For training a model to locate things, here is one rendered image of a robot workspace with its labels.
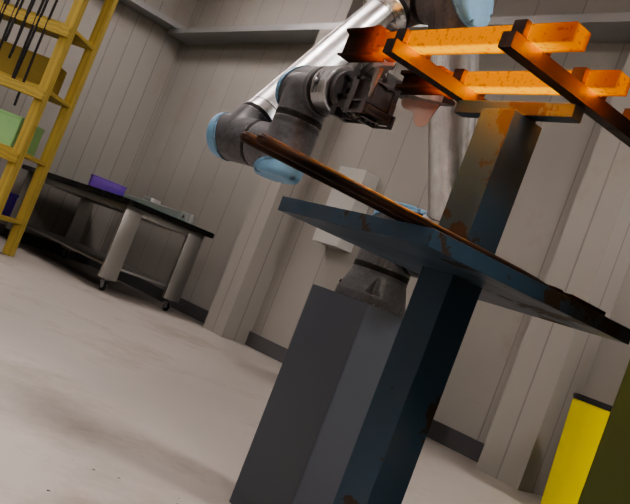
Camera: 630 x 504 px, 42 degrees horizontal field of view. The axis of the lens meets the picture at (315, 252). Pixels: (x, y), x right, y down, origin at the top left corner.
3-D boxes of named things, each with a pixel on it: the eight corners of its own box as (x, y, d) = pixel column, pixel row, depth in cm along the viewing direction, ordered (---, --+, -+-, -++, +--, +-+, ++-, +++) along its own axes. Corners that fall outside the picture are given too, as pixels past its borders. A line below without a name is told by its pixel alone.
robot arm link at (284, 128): (265, 181, 160) (288, 121, 160) (308, 193, 152) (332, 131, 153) (233, 164, 153) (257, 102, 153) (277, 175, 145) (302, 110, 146)
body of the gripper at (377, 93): (395, 130, 136) (351, 127, 145) (413, 82, 136) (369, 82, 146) (362, 111, 131) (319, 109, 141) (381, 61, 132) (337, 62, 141)
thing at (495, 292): (277, 209, 110) (282, 195, 111) (467, 296, 134) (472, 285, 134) (427, 246, 86) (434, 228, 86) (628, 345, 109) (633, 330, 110)
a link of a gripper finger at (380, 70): (384, 93, 123) (376, 106, 132) (398, 57, 123) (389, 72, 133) (365, 86, 123) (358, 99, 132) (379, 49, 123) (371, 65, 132)
